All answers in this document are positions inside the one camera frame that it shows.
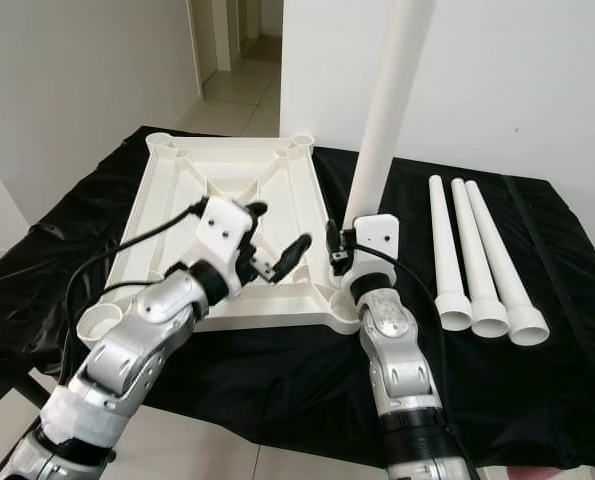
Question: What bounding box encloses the white plastic table top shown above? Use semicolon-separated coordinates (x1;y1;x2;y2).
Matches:
75;130;363;341

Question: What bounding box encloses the black table cloth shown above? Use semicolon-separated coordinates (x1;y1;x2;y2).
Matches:
0;125;595;471

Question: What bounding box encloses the black metal table leg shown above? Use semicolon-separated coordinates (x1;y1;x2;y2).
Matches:
17;370;63;411

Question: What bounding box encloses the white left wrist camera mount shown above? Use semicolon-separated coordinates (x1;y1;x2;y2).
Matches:
192;195;258;296

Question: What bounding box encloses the cream door frame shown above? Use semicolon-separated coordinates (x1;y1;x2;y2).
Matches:
185;0;238;91

